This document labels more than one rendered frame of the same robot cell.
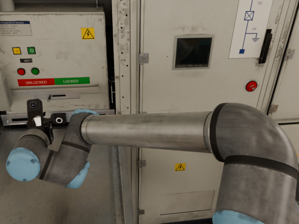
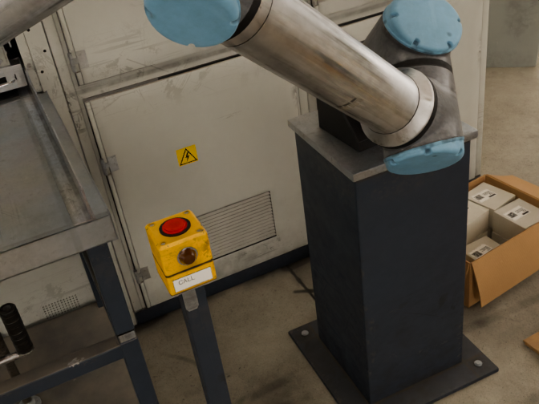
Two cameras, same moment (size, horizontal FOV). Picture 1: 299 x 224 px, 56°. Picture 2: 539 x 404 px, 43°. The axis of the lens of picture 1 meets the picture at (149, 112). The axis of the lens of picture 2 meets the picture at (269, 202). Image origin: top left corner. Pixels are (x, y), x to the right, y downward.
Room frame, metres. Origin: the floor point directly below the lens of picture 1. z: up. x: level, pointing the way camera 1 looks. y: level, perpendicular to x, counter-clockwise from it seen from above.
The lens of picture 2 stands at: (-0.55, -0.06, 1.49)
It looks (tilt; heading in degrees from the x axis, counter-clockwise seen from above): 33 degrees down; 349
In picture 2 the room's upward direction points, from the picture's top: 9 degrees counter-clockwise
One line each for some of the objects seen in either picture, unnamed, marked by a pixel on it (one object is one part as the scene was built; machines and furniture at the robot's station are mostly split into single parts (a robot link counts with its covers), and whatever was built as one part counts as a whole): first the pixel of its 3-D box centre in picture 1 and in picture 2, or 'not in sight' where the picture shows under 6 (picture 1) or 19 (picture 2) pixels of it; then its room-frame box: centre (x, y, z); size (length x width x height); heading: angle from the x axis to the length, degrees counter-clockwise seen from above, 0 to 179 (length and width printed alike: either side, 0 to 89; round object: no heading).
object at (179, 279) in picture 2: not in sight; (180, 252); (0.34, -0.08, 0.85); 0.08 x 0.08 x 0.10; 9
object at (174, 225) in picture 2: not in sight; (175, 228); (0.34, -0.08, 0.90); 0.04 x 0.04 x 0.02
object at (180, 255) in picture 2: not in sight; (188, 257); (0.30, -0.09, 0.87); 0.03 x 0.01 x 0.03; 99
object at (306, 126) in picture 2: not in sight; (378, 127); (0.77, -0.60, 0.74); 0.32 x 0.32 x 0.02; 8
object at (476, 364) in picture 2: not in sight; (387, 349); (0.77, -0.60, 0.01); 0.44 x 0.44 x 0.02; 8
